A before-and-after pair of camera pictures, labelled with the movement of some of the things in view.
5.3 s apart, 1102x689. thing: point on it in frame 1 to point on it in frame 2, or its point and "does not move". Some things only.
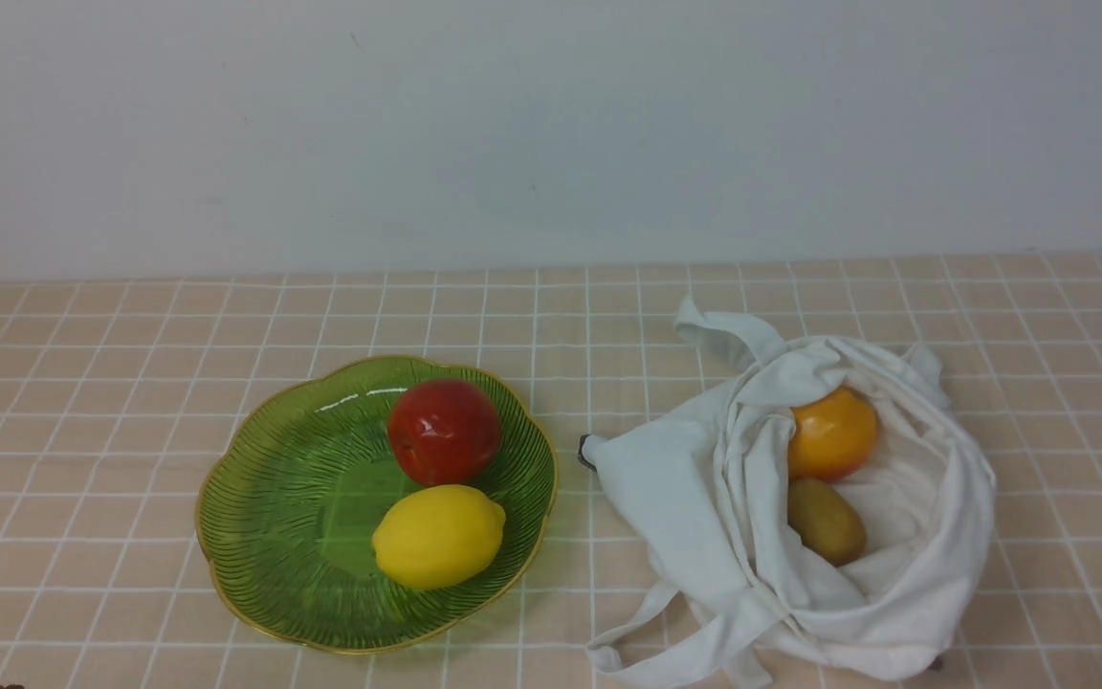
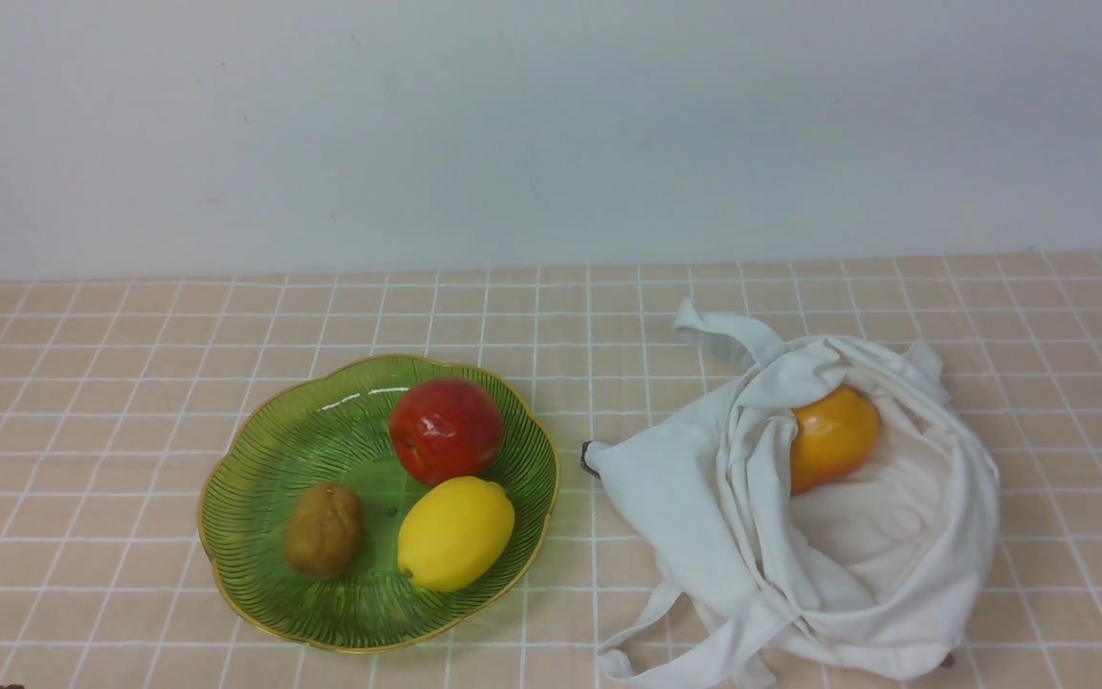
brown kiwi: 825,521 to 324,530
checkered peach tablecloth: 77,417 does not move
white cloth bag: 704,484 does not move
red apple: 443,432 does not move
